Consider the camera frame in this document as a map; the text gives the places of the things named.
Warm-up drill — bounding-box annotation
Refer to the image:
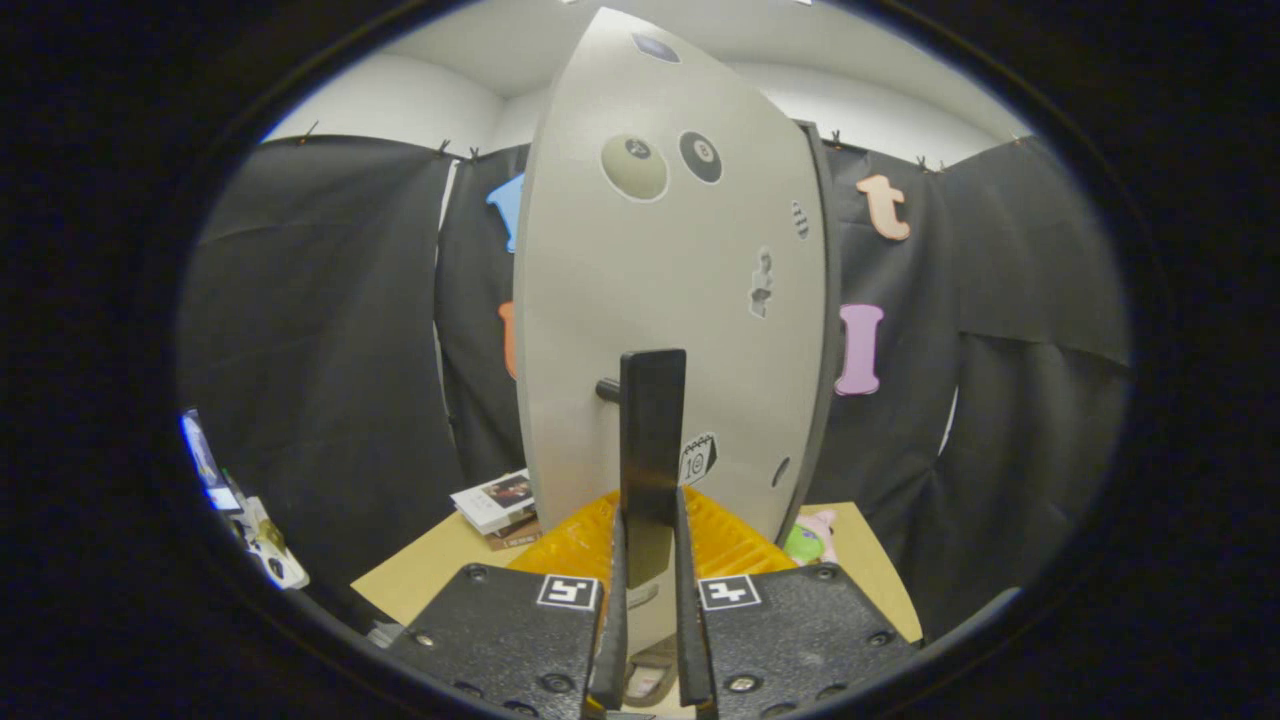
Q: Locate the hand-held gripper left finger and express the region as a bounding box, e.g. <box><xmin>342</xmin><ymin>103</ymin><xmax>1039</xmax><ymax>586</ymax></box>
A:
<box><xmin>385</xmin><ymin>490</ymin><xmax>631</xmax><ymax>720</ymax></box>

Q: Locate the white book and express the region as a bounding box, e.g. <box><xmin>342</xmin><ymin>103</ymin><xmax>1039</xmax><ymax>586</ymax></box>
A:
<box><xmin>450</xmin><ymin>470</ymin><xmax>538</xmax><ymax>536</ymax></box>

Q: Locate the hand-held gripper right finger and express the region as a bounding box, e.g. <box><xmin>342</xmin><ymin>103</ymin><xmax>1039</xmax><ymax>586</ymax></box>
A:
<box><xmin>673</xmin><ymin>486</ymin><xmax>923</xmax><ymax>720</ymax></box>

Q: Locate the green and pink plush toy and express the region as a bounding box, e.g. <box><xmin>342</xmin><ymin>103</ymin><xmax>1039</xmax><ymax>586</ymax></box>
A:
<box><xmin>783</xmin><ymin>508</ymin><xmax>839</xmax><ymax>567</ymax></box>

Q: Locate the dark grey shoe cabinet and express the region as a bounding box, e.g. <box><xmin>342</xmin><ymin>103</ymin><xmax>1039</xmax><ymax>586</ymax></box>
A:
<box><xmin>795</xmin><ymin>120</ymin><xmax>843</xmax><ymax>546</ymax></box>

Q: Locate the black backdrop cloth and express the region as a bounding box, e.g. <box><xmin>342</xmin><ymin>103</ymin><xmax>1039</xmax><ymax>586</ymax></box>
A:
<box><xmin>178</xmin><ymin>135</ymin><xmax>1133</xmax><ymax>641</ymax></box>

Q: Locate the black door handle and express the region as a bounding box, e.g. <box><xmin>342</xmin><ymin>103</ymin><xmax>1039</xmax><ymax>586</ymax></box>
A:
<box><xmin>597</xmin><ymin>348</ymin><xmax>689</xmax><ymax>591</ymax></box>

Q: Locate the brown fuzzy slipper shoe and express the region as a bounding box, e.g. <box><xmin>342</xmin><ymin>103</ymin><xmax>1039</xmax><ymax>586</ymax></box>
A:
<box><xmin>625</xmin><ymin>650</ymin><xmax>679</xmax><ymax>706</ymax></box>

